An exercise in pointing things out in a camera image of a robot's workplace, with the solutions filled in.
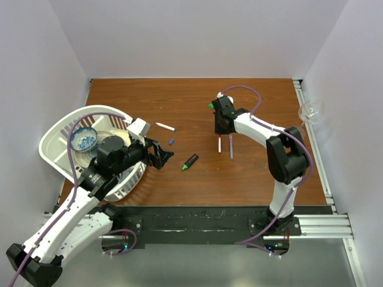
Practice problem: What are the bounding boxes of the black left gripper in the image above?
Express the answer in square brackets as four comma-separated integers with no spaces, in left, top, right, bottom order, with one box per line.
[113,134,173,175]

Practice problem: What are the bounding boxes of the purple marker pen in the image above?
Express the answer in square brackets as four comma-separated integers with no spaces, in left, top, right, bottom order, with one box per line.
[229,135,233,160]

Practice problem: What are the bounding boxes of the black green highlighter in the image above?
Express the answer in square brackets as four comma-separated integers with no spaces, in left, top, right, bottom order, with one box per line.
[181,154,199,170]

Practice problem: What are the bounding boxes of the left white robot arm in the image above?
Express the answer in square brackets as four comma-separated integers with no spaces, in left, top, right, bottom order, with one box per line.
[6,136,174,286]

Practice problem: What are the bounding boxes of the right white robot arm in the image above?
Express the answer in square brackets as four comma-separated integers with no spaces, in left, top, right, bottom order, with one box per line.
[210,93,312,235]

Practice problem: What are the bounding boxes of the white blue-tipped marker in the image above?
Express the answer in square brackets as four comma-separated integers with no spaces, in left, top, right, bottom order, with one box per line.
[155,122,177,132]

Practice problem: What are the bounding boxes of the stacked ceramic plates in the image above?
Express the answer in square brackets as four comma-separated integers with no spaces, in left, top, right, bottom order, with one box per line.
[74,129,131,168]

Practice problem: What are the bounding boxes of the blue white ceramic bowl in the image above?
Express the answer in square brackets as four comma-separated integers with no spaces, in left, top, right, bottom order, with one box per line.
[69,127,98,152]

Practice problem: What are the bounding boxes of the white plastic basket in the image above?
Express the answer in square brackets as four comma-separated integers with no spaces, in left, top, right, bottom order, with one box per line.
[38,105,148,203]

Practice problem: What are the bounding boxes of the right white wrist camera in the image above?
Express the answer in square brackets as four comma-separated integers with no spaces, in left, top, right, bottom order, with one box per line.
[217,92,234,103]

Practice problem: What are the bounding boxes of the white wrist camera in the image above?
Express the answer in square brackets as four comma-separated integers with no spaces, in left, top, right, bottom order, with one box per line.
[217,92,234,103]
[127,118,151,139]

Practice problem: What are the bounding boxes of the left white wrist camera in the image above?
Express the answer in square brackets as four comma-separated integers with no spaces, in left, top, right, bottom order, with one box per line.
[127,118,151,139]

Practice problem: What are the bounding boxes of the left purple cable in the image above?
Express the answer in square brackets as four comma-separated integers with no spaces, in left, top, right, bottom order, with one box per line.
[7,112,134,287]

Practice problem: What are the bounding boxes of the purple cable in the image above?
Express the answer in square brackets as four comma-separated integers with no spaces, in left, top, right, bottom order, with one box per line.
[7,112,134,287]
[220,86,314,252]

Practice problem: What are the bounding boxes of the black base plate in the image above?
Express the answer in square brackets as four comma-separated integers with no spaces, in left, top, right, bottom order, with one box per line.
[80,205,335,251]

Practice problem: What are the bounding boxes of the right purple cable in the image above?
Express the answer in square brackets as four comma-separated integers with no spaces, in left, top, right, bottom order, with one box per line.
[220,86,314,252]

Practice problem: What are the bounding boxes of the aluminium frame rail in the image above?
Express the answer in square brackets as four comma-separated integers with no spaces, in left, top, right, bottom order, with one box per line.
[41,212,355,240]

